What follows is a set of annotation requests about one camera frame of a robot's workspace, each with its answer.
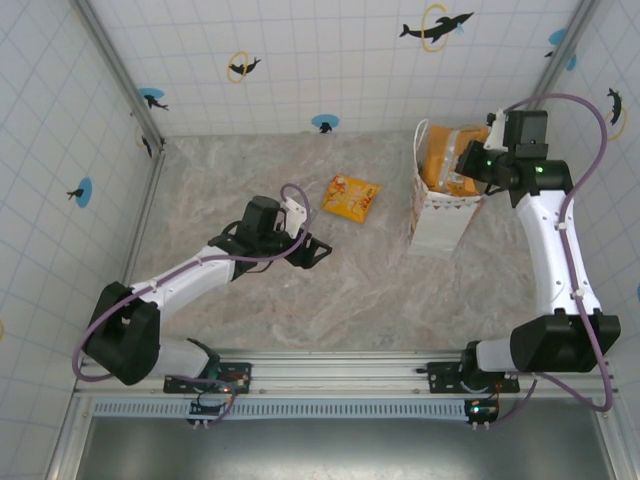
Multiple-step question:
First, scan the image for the small yellow snack bag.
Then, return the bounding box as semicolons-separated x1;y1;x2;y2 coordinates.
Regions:
320;173;382;224

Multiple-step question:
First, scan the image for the small black controller board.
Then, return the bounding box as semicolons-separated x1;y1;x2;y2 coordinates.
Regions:
187;392;236;431
462;397;501;431

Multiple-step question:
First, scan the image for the dolphin sticker with yellow ring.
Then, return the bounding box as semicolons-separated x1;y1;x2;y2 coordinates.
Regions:
602;87;629;142
133;123;154;159

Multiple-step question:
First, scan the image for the dolphin sticker on blue oval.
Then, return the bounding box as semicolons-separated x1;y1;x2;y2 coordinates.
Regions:
138;87;170;112
67;177;94;208
544;28;578;71
310;113;340;135

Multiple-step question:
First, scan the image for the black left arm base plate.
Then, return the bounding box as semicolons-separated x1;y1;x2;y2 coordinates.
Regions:
163;360;254;396

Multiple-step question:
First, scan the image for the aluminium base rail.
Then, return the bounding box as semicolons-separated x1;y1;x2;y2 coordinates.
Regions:
159;349;532;401

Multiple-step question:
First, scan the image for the white slotted cable duct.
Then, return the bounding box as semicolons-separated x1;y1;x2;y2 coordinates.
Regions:
92;397;501;419

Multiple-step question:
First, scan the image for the aluminium corner post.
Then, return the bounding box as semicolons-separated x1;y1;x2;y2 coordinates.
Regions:
74;0;166;151
512;0;601;141

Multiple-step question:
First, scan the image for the orange fruit candy bag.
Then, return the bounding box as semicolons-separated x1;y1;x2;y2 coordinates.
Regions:
419;124;494;196

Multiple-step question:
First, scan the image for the aluminium table side rail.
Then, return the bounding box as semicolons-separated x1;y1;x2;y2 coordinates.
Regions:
45;149;167;480

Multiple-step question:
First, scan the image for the white paper bag with handles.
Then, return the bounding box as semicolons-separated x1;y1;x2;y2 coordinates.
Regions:
407;118;490;260

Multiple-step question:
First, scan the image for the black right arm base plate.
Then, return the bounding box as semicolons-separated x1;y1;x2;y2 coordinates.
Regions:
424;359;521;396

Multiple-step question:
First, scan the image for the large dolphin sticker yellow ring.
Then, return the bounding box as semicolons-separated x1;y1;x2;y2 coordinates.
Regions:
421;3;475;54

